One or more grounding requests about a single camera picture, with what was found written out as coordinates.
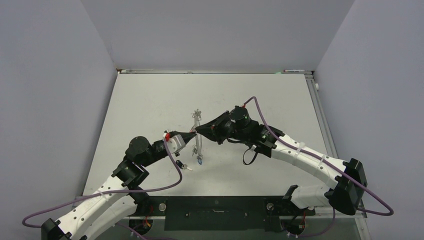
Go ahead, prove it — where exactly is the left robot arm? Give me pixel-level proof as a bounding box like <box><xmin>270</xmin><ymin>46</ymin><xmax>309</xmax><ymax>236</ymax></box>
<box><xmin>41</xmin><ymin>131</ymin><xmax>197</xmax><ymax>240</ymax></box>

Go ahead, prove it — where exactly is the large grey keyring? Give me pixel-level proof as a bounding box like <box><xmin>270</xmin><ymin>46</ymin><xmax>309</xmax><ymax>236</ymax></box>
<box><xmin>192</xmin><ymin>109</ymin><xmax>203</xmax><ymax>160</ymax></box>

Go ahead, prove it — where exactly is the aluminium rail right side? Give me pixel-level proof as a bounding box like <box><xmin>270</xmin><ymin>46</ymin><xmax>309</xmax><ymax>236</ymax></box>
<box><xmin>305</xmin><ymin>73</ymin><xmax>369</xmax><ymax>220</ymax></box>

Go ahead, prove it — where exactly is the aluminium rail back edge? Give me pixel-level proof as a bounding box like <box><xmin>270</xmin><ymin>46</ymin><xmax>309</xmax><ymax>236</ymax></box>
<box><xmin>117</xmin><ymin>69</ymin><xmax>314</xmax><ymax>75</ymax></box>

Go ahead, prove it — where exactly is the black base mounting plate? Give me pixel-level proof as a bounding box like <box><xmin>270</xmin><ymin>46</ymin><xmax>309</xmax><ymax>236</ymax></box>
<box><xmin>132</xmin><ymin>196</ymin><xmax>316</xmax><ymax>232</ymax></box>

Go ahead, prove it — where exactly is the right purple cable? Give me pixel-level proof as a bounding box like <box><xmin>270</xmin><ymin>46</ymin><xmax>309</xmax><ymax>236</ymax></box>
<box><xmin>241</xmin><ymin>96</ymin><xmax>395</xmax><ymax>217</ymax></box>

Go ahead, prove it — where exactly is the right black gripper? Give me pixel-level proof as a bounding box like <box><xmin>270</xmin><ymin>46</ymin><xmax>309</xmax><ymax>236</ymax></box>
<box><xmin>195</xmin><ymin>113</ymin><xmax>249</xmax><ymax>145</ymax></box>

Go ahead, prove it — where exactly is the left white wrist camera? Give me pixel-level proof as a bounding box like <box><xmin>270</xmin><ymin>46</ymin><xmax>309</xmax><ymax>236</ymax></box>
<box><xmin>163</xmin><ymin>131</ymin><xmax>186</xmax><ymax>154</ymax></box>

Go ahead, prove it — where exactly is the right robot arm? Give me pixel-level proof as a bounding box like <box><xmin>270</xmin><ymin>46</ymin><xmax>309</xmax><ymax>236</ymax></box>
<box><xmin>195</xmin><ymin>106</ymin><xmax>367</xmax><ymax>216</ymax></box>

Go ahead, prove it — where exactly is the black headed key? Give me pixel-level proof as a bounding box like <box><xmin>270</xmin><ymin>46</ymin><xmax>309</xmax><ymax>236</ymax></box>
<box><xmin>175</xmin><ymin>160</ymin><xmax>193</xmax><ymax>172</ymax></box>

